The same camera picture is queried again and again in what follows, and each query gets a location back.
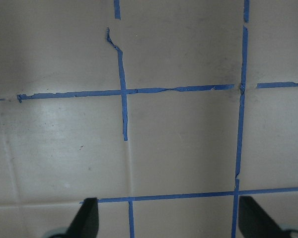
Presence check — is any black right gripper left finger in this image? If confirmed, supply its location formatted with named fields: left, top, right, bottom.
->
left=66, top=198, right=99, bottom=238

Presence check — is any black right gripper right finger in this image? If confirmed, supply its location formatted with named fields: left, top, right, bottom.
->
left=238, top=196, right=287, bottom=238

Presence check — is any lower vertical blue tape piece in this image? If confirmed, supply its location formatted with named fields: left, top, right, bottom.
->
left=128, top=201, right=135, bottom=238

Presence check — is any lower horizontal blue tape strip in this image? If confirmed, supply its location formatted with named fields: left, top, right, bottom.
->
left=94, top=187, right=298, bottom=203

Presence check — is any right horizontal blue tape piece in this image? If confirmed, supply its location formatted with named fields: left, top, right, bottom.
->
left=256, top=82, right=298, bottom=89

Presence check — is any long horizontal blue tape strip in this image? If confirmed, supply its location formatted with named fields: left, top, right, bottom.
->
left=16, top=84, right=234, bottom=103

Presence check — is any torn vertical blue tape strip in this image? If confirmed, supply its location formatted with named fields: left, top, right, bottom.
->
left=106, top=27, right=128, bottom=141

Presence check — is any long right vertical tape strip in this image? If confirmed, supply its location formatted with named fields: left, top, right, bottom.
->
left=231, top=25, right=248, bottom=238

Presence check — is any short top blue tape piece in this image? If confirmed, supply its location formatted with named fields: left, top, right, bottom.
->
left=113, top=0, right=121, bottom=20

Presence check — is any top right blue tape piece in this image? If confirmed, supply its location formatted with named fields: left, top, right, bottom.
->
left=243, top=0, right=250, bottom=23

